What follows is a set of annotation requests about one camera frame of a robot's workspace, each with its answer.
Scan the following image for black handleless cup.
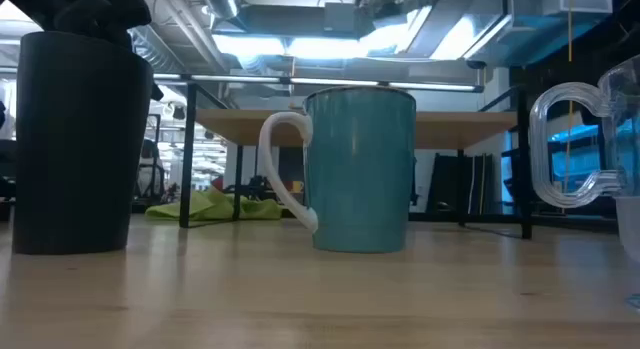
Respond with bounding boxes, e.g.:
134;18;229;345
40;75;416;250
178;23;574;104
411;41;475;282
12;31;155;256

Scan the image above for teal mug with white handle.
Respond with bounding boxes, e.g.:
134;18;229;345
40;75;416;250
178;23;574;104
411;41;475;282
258;85;418;255

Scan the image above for clear plastic mug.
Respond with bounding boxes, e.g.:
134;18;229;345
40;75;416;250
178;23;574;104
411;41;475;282
528;53;640;264

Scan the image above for wooden shelf with black legs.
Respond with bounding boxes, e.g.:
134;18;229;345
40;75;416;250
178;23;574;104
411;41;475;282
177;81;533;240

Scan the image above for person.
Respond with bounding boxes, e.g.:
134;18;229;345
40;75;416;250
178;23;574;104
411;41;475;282
148;137;169;199

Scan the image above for green cloth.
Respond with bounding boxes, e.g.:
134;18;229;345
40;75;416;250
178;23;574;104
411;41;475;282
144;186;283;222

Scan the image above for LED light bar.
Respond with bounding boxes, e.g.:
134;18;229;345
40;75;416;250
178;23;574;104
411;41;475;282
152;72;485;94

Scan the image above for black folded panels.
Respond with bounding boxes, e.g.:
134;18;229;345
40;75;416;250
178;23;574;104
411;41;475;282
427;152;496;215

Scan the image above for black metal table frame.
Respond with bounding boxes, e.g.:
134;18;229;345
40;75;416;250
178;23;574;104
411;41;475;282
130;201;619;235

